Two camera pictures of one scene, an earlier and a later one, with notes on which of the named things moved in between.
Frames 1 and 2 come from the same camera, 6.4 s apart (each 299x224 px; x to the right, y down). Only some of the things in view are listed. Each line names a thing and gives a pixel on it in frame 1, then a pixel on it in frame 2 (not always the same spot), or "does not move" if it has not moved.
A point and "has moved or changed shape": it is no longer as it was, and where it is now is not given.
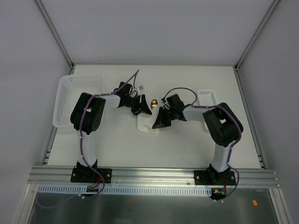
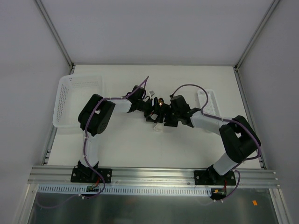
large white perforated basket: x=70 y=87 does not move
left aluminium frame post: x=54 y=33 does not move
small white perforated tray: x=206 y=98 does not move
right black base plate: x=212 y=177 does not move
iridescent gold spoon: x=154 y=103 has moved or changed shape
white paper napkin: x=145 y=122 has moved or changed shape
